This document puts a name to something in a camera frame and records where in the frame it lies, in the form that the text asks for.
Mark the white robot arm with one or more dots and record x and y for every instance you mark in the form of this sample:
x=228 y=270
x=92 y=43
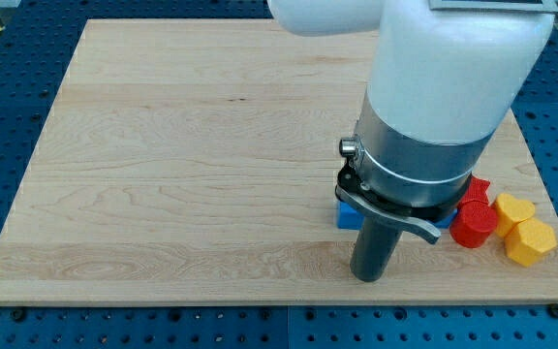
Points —
x=443 y=76

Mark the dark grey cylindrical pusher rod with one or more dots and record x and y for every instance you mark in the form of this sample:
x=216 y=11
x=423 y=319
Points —
x=374 y=246

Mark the yellow heart block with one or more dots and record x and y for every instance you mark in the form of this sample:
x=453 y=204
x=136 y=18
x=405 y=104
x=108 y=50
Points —
x=511 y=211

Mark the blue cube block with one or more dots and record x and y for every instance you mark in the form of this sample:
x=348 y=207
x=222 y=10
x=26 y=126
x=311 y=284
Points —
x=348 y=218

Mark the red star block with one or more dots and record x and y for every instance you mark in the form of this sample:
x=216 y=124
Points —
x=476 y=192

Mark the yellow hexagon block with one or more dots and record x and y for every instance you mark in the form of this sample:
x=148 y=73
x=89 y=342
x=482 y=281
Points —
x=530 y=241

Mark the light wooden board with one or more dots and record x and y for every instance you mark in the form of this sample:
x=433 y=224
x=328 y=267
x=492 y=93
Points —
x=193 y=162

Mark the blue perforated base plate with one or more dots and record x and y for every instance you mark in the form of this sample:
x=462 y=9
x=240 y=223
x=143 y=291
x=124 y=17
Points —
x=36 y=46

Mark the red cylinder block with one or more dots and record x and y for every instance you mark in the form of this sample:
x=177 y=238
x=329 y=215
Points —
x=473 y=224

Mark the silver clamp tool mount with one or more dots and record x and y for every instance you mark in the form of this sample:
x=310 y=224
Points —
x=401 y=184

